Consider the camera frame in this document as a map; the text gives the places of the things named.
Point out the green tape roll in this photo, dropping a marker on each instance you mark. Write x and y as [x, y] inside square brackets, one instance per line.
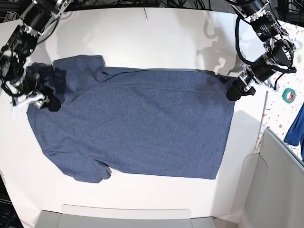
[289, 95]

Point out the terrazzo patterned side surface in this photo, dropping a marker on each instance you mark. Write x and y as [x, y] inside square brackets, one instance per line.
[281, 107]

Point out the blue cloth at right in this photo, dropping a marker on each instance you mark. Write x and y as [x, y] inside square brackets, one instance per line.
[295, 134]

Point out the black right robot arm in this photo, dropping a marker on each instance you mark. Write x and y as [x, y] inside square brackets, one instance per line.
[16, 81]

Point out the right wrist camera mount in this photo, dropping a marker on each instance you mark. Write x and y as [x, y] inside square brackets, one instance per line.
[36, 98]

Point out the grey front divider panel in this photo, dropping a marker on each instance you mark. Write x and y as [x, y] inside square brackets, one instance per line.
[91, 217]

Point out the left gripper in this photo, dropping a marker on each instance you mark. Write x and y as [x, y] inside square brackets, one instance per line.
[234, 93]

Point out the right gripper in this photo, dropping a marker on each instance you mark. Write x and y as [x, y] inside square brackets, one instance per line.
[30, 83]

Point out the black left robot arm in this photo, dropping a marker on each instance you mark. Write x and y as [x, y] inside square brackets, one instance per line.
[279, 53]

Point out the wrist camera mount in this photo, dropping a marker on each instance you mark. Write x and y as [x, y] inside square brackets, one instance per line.
[256, 75]
[36, 98]

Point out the dark blue printed t-shirt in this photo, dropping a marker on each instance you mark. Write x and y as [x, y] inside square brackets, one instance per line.
[155, 122]

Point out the clear tape dispenser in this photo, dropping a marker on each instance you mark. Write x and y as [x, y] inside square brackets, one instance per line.
[299, 47]

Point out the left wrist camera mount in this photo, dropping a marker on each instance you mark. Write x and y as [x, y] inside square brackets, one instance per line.
[256, 75]

